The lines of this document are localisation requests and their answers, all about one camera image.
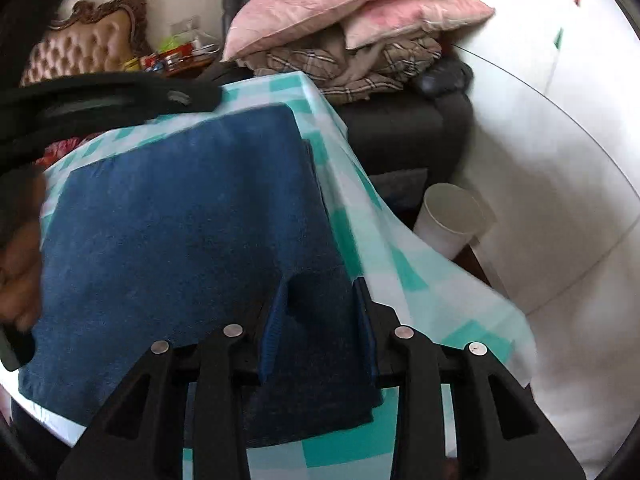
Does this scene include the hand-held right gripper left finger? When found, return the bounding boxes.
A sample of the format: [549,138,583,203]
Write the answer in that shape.
[56,280,292,480]

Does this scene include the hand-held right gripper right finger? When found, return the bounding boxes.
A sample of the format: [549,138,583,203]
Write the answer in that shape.
[352,277,587,480]

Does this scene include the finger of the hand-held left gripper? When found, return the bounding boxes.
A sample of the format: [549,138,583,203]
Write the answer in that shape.
[0,72,224,162]

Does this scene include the blue blanket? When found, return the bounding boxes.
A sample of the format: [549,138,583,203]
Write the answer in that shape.
[17,102,386,448]

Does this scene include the person's left hand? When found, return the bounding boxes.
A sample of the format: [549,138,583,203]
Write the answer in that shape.
[0,170,47,332]

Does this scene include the items on nightstand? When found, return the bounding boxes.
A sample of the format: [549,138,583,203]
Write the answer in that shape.
[140,45,197,72]

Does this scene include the tufted beige carved headboard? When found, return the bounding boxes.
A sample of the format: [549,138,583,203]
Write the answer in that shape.
[20,0,152,87]

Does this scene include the teal white checkered tablecloth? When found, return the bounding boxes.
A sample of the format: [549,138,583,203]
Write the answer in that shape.
[10,71,538,480]

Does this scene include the red floral blanket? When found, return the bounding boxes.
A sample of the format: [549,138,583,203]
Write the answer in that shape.
[34,132,107,167]

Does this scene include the white paper cup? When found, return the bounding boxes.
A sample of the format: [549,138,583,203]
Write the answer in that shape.
[412,183,497,262]

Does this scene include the large pink pillow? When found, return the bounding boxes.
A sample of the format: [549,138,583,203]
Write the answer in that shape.
[221,0,496,62]

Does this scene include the black leather armchair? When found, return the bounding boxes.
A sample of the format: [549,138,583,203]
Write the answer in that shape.
[221,0,474,192]

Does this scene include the brown plaid blanket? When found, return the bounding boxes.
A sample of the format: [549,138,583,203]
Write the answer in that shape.
[249,29,444,104]

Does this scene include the small pink pillow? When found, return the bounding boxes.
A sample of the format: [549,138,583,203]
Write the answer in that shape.
[344,2,497,52]

